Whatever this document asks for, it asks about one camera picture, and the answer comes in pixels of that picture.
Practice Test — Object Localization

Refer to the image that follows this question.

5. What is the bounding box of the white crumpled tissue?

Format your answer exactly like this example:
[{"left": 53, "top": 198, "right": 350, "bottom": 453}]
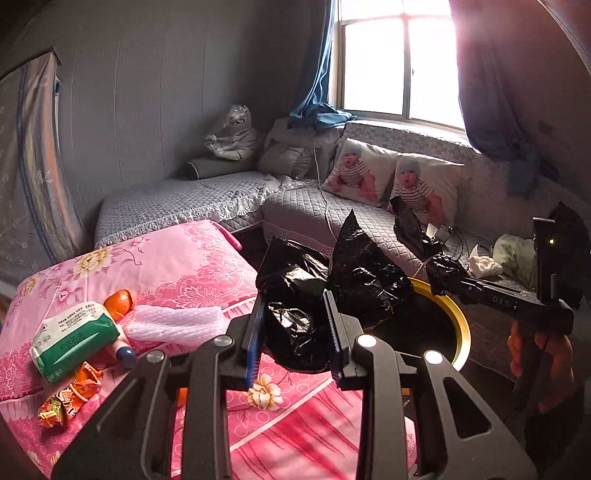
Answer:
[{"left": 467, "top": 256, "right": 504, "bottom": 279}]

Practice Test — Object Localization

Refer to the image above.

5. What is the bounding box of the person's right hand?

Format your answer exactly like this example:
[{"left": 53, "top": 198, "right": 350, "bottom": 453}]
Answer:
[{"left": 507, "top": 320, "right": 575, "bottom": 415}]

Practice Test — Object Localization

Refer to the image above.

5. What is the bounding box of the grey bolster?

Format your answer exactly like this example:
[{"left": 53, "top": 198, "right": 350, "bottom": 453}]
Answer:
[{"left": 186, "top": 157, "right": 257, "bottom": 180}]

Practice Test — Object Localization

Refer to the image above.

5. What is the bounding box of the baby print pillow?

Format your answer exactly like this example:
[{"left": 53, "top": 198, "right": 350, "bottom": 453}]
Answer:
[
  {"left": 322, "top": 137, "right": 399, "bottom": 207},
  {"left": 388, "top": 154, "right": 465, "bottom": 227}
]

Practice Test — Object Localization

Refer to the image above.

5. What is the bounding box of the grey patterned hanging cloth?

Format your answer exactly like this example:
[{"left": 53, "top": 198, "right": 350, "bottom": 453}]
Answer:
[{"left": 0, "top": 48, "right": 90, "bottom": 287}]

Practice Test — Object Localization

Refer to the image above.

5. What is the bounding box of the small bottle blue cap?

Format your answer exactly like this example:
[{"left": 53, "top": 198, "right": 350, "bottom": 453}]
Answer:
[{"left": 108, "top": 335, "right": 138, "bottom": 368}]

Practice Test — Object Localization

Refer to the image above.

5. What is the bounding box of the pale green plastic bag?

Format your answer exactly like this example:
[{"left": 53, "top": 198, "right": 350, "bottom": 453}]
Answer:
[{"left": 492, "top": 233, "right": 539, "bottom": 289}]

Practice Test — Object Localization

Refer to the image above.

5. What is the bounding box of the white tiger plush toy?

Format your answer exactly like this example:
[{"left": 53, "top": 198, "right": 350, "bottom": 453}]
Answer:
[{"left": 204, "top": 104, "right": 260, "bottom": 161}]

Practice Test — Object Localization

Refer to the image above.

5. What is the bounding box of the grey frilled cushion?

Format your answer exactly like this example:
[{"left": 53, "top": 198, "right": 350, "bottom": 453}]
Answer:
[{"left": 257, "top": 119, "right": 345, "bottom": 181}]

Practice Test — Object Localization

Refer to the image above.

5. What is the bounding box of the white cable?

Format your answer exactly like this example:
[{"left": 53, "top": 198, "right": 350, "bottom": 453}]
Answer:
[{"left": 311, "top": 138, "right": 338, "bottom": 237}]

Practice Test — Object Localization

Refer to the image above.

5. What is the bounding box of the red and green snack wrapper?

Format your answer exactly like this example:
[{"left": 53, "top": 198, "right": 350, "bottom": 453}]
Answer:
[{"left": 38, "top": 394, "right": 77, "bottom": 429}]

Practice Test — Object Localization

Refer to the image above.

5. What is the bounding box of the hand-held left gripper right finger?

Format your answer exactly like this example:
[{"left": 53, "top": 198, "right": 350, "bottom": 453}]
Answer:
[{"left": 323, "top": 290, "right": 539, "bottom": 480}]

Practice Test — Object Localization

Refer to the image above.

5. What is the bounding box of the person's right forearm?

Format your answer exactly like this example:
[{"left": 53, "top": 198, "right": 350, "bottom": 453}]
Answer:
[{"left": 524, "top": 381, "right": 591, "bottom": 480}]

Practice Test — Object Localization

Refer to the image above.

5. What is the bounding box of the black plastic trash bag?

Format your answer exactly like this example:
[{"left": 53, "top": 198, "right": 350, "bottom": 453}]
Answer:
[{"left": 255, "top": 196, "right": 468, "bottom": 374}]

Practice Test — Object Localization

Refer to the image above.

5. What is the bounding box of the pink floral blanket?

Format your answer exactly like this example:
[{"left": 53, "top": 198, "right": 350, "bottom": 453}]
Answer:
[{"left": 0, "top": 219, "right": 419, "bottom": 480}]

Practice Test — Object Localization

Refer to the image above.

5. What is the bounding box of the window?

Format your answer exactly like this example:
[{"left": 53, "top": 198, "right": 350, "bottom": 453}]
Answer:
[{"left": 335, "top": 0, "right": 467, "bottom": 130}]

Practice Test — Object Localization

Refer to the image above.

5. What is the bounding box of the orange fruit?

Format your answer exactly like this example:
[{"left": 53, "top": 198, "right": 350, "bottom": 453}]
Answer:
[{"left": 104, "top": 289, "right": 134, "bottom": 321}]

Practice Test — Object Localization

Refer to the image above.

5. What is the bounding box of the green and white tissue pack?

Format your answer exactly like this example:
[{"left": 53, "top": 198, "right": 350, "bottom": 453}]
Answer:
[{"left": 30, "top": 301, "right": 122, "bottom": 386}]

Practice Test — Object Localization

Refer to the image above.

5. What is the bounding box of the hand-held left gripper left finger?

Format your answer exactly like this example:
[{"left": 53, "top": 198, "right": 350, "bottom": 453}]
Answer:
[{"left": 51, "top": 286, "right": 269, "bottom": 480}]

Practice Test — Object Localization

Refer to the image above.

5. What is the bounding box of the yellow rimmed trash bin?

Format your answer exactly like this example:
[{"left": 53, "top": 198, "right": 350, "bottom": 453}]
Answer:
[{"left": 358, "top": 276, "right": 472, "bottom": 374}]

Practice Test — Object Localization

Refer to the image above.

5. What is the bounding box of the dark curtain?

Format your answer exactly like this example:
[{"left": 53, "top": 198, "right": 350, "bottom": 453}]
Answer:
[{"left": 450, "top": 0, "right": 591, "bottom": 195}]

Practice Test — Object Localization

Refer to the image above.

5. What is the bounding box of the orange snack wrapper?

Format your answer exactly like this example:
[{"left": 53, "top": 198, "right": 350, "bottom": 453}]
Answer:
[{"left": 69, "top": 362, "right": 103, "bottom": 407}]

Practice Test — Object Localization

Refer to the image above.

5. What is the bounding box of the blue curtain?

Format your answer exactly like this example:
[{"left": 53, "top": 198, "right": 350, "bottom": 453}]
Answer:
[{"left": 288, "top": 0, "right": 358, "bottom": 130}]

